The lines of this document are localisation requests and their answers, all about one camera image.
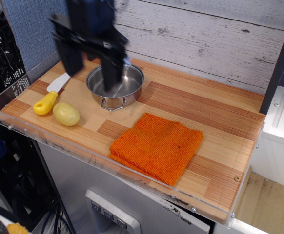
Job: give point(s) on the orange knitted towel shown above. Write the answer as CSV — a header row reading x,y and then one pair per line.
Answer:
x,y
157,147

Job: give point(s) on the clear acrylic table guard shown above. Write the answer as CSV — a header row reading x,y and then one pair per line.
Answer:
x,y
78,160

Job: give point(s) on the white toy sink unit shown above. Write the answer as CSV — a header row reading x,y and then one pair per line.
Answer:
x,y
274,120

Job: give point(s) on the dark right shelf post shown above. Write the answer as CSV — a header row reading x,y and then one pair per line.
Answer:
x,y
274,82

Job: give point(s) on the black plastic crate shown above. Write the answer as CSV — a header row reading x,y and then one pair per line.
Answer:
x,y
11,62

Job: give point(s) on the dark left shelf post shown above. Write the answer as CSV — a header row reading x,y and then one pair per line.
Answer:
x,y
91,56

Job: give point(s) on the stainless steel pot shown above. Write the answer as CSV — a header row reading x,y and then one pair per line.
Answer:
x,y
122,94

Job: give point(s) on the yellow object bottom left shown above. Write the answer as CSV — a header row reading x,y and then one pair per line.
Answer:
x,y
16,228

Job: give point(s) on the yellow toy potato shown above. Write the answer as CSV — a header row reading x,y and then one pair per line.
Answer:
x,y
66,114

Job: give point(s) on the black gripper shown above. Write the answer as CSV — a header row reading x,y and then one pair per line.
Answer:
x,y
71,40

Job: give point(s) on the dark shelf post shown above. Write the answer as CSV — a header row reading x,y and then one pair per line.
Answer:
x,y
91,56
274,82

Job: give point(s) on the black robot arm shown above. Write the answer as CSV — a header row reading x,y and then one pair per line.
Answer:
x,y
89,27

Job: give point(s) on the yellow handled toy knife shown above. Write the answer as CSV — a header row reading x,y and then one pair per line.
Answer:
x,y
45,105

